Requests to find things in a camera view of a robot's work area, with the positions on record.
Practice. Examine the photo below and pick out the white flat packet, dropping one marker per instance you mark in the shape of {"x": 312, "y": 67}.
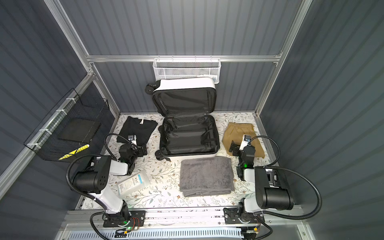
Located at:
{"x": 132, "y": 184}

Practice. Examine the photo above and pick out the white wire mesh basket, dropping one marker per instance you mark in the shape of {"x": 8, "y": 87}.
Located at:
{"x": 178, "y": 68}

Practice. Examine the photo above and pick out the tan shorts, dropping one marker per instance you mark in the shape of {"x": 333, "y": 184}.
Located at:
{"x": 235, "y": 132}

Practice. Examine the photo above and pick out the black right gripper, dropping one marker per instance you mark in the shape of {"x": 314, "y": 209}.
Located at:
{"x": 235, "y": 148}

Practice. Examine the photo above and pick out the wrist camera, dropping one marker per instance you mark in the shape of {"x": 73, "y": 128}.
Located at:
{"x": 133, "y": 139}
{"x": 245, "y": 142}

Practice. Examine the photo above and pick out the white hard-shell suitcase black lining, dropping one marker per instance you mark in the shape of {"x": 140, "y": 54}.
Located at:
{"x": 188, "y": 130}

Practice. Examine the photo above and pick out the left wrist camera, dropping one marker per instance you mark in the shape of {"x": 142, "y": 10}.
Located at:
{"x": 133, "y": 139}

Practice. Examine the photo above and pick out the yellow black striped item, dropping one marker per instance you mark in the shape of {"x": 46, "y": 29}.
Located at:
{"x": 80, "y": 149}

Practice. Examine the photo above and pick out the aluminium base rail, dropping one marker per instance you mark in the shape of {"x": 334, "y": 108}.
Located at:
{"x": 198, "y": 223}

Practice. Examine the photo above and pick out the black pad in basket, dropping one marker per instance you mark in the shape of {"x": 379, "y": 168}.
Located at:
{"x": 79, "y": 130}

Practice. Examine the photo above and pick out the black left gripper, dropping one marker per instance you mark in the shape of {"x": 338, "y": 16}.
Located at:
{"x": 140, "y": 150}

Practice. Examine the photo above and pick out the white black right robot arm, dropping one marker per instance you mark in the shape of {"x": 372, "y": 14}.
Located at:
{"x": 271, "y": 186}

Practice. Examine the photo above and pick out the black wire mesh basket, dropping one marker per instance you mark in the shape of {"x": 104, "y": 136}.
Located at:
{"x": 44, "y": 142}

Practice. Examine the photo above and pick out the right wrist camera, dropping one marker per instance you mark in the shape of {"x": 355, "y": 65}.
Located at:
{"x": 245, "y": 142}

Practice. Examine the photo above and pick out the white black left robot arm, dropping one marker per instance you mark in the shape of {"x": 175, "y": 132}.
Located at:
{"x": 88, "y": 176}

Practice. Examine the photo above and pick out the grey towel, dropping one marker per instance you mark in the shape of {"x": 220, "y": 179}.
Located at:
{"x": 206, "y": 177}

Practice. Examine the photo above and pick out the black folded t-shirt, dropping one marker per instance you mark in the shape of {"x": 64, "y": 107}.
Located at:
{"x": 142, "y": 129}

